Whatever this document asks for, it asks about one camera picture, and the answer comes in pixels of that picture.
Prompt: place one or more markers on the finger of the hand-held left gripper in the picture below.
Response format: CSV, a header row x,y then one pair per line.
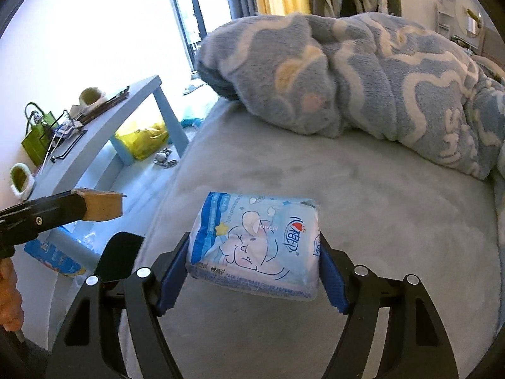
x,y
39,202
51,219

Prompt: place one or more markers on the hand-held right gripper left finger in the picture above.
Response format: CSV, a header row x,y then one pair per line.
x,y
173,280

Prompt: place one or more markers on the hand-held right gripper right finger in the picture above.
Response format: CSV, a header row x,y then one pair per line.
x,y
333,284

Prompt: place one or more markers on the brown cardboard piece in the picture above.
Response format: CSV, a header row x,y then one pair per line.
x,y
102,205

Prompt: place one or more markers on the blue tissue pack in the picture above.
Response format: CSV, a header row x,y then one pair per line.
x,y
252,244

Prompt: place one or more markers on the person's left forearm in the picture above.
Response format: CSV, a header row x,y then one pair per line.
x,y
27,359

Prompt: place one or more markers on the person's left hand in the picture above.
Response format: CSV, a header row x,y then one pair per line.
x,y
10,296

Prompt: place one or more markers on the blue printed package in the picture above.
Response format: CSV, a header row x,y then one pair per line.
x,y
51,256

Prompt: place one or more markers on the clear plastic wrap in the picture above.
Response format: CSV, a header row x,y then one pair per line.
x,y
85,239

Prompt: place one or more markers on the green paper bag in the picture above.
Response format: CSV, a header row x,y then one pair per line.
x,y
35,142

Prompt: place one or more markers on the yellow plastic bag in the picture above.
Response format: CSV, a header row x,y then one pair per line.
x,y
142,142

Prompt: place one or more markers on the dark stick bundle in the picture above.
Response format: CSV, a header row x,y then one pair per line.
x,y
106,100

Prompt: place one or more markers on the small metal object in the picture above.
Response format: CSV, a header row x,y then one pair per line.
x,y
163,158

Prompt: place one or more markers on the light blue table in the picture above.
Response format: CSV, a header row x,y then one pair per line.
x,y
118,106

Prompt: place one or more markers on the teal cloth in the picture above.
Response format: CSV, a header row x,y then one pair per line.
x,y
191,121

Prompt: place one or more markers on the blue patterned fleece blanket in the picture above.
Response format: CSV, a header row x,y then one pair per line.
x,y
374,79

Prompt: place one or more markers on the dark window frame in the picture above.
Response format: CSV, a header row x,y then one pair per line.
x,y
193,8

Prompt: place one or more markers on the white wall shelf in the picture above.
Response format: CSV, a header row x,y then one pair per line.
x,y
444,15

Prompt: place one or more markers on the round wall mirror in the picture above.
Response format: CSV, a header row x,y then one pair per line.
x,y
465,12

